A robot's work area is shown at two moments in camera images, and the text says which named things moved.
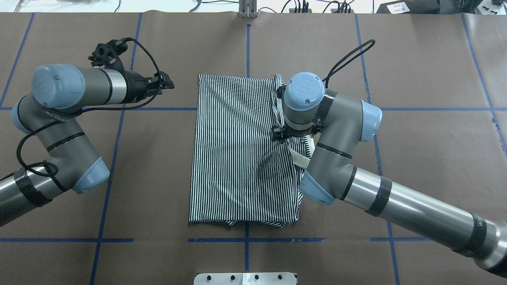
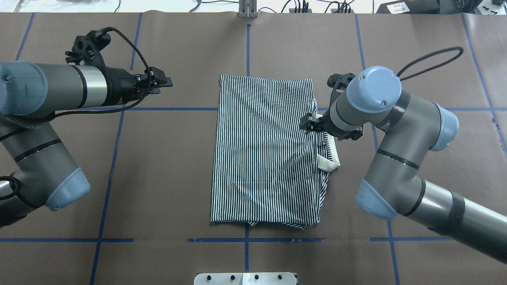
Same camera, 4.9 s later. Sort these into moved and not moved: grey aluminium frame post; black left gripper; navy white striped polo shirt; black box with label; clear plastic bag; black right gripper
Moved: black right gripper; navy white striped polo shirt
Not moved: grey aluminium frame post; black left gripper; clear plastic bag; black box with label
